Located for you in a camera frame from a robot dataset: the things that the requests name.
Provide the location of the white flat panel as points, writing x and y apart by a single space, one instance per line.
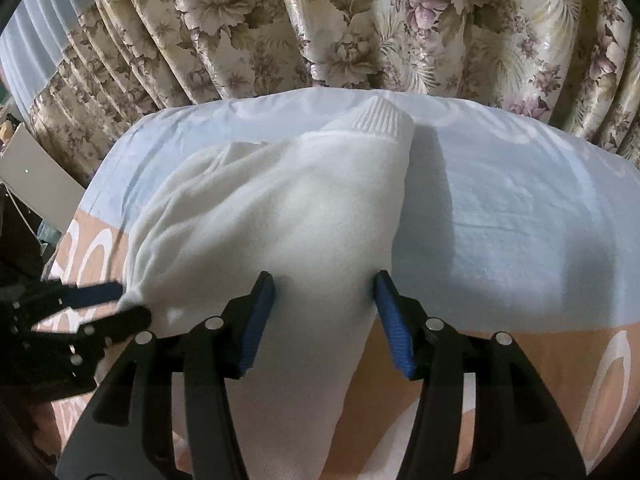
35 175

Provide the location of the blue and orange printed bedsheet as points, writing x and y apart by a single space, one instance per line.
500 235

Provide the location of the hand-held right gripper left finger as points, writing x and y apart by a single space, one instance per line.
257 330

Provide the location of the dark furniture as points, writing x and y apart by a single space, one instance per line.
17 235

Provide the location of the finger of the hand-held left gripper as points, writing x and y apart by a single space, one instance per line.
120 322
95 293

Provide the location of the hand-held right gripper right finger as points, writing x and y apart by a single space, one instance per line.
395 335

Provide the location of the white knit sweater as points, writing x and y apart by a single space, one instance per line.
300 220

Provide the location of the pale blue sheer curtain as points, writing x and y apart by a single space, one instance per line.
45 20

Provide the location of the floral patterned curtain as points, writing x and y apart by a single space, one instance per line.
375 25

